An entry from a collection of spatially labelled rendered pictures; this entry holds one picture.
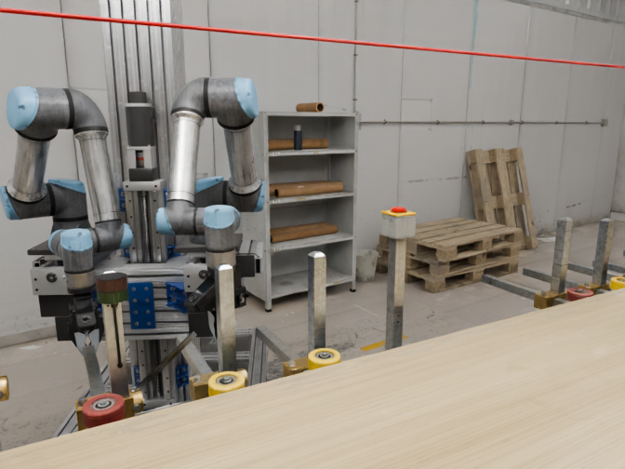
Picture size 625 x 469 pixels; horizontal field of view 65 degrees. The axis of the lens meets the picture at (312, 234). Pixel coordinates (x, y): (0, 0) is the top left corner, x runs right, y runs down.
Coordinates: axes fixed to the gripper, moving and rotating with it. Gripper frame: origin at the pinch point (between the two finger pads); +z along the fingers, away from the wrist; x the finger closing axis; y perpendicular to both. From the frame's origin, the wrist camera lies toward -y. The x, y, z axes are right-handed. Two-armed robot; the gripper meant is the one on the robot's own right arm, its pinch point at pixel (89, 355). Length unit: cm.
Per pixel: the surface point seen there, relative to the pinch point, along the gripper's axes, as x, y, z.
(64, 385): 8, 151, 83
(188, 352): -23.8, -15.7, -2.3
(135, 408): -6.5, -36.9, -2.2
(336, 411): -40, -66, -7
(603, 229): -177, -34, -24
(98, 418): 1.5, -46.0, -7.3
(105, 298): -2, -41, -30
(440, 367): -71, -62, -7
